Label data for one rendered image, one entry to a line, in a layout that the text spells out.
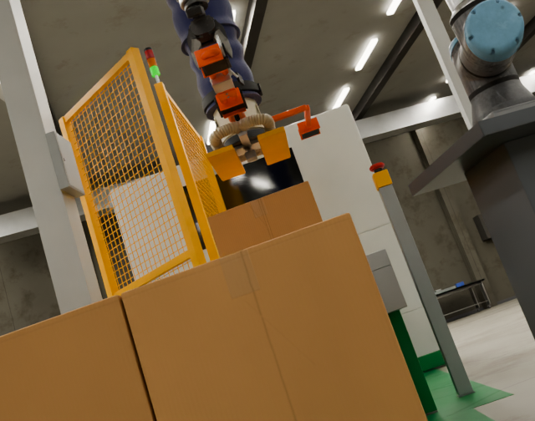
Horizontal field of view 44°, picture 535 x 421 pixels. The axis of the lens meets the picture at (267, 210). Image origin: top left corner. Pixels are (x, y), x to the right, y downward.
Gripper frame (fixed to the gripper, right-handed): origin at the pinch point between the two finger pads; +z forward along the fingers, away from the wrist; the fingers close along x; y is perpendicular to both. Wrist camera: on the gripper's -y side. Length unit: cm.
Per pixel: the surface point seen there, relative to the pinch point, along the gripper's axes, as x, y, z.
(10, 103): 110, 124, -77
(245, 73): -7, 53, -17
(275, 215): 0, 61, 36
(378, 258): -29, 54, 64
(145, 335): 22, -72, 76
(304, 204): -11, 61, 36
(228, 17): -8, 54, -41
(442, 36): -166, 335, -116
